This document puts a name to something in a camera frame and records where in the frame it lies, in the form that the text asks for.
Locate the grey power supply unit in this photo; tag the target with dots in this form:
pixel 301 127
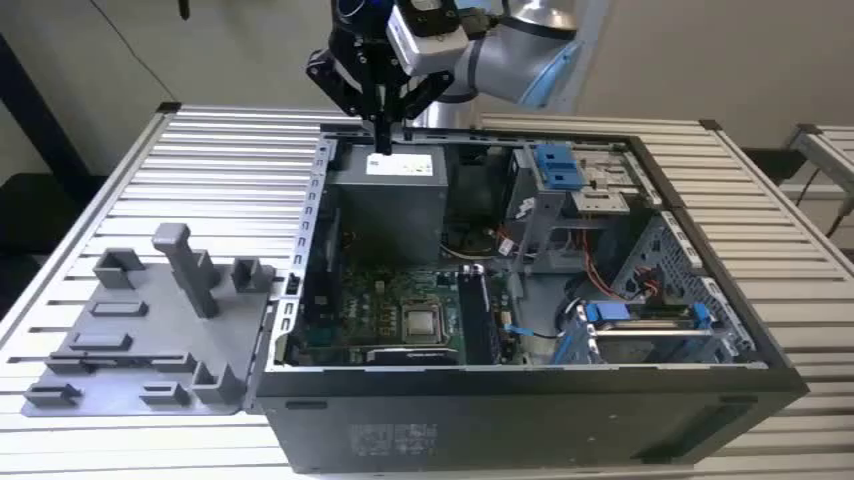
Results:
pixel 387 215

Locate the black RAM slot bank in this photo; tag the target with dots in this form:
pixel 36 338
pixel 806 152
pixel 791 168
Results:
pixel 468 320

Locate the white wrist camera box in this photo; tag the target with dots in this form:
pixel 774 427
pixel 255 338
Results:
pixel 433 50

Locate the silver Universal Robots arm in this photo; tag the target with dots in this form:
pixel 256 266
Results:
pixel 507 65

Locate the hard disk in blue carrier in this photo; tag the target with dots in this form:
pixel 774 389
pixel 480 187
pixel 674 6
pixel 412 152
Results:
pixel 607 311

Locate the grey plastic parts rack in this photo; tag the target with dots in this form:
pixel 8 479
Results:
pixel 160 310

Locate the silver CPU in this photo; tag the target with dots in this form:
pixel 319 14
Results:
pixel 421 322

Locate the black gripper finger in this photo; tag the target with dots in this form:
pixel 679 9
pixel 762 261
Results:
pixel 429 90
pixel 336 75

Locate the black box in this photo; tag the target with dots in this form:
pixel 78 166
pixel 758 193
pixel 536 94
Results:
pixel 774 165

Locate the black graphics card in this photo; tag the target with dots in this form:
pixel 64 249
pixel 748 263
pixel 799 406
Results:
pixel 413 356

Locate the grey metal drive bay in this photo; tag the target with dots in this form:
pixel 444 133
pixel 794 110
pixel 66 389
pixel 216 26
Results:
pixel 543 220

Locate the blue plastic disk carrier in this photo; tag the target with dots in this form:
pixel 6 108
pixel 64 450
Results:
pixel 556 172

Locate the black open PC case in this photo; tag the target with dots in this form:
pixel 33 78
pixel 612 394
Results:
pixel 467 415

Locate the metal slat side table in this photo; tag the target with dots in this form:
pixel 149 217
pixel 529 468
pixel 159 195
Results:
pixel 827 145

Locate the black hanging tool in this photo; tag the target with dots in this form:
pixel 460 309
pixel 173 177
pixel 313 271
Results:
pixel 183 10

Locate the CPU socket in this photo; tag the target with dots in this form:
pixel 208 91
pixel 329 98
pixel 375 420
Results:
pixel 401 325

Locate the green motherboard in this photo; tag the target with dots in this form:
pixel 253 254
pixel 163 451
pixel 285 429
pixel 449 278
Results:
pixel 373 310

